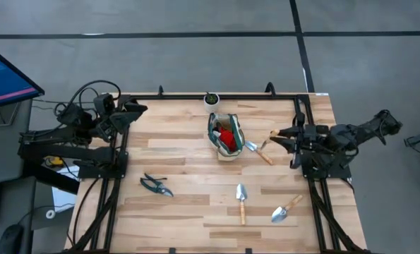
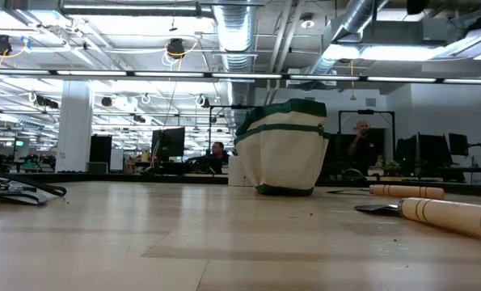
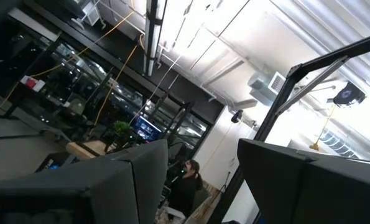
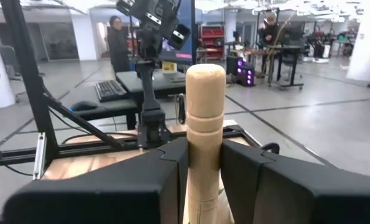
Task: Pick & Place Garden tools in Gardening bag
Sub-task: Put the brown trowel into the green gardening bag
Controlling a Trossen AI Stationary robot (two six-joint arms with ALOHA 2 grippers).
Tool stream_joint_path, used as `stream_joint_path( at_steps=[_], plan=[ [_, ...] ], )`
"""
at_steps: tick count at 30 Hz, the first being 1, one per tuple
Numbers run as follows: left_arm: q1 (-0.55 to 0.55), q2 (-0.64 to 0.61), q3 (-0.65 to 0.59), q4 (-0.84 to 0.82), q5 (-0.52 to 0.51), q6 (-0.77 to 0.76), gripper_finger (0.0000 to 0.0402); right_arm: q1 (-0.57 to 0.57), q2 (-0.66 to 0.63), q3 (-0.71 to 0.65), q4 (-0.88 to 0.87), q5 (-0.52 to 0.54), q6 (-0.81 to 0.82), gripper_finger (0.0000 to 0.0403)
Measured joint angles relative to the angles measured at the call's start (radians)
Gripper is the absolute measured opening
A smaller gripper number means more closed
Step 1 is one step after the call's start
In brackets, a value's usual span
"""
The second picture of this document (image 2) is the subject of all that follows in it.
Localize beige green canvas gardening bag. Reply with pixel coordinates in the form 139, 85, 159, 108
233, 98, 331, 197

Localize narrow steel trowel wooden handle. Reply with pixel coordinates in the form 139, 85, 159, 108
327, 183, 446, 200

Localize steel trowel with wooden handle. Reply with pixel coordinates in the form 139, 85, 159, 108
353, 196, 481, 243

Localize person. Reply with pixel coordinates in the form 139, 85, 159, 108
348, 120, 381, 175
201, 141, 231, 175

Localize white box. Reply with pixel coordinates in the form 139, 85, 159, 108
227, 155, 246, 188

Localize black beam with light strips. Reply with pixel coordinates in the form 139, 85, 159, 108
0, 67, 481, 86

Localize black computer monitor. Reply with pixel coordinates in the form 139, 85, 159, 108
417, 133, 454, 173
449, 133, 470, 157
150, 126, 186, 159
395, 136, 419, 175

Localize black cabinet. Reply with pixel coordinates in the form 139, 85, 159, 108
89, 134, 113, 174

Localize small green potted plant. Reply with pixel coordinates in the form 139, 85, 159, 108
384, 160, 403, 175

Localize white column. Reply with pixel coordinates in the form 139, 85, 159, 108
55, 79, 94, 174

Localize black station frame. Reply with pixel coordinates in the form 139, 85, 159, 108
337, 108, 396, 162
207, 103, 257, 162

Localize silver spiral air duct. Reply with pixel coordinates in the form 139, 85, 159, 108
211, 0, 259, 107
304, 0, 390, 78

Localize black ceiling cable reel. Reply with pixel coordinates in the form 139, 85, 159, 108
0, 34, 14, 57
166, 37, 187, 60

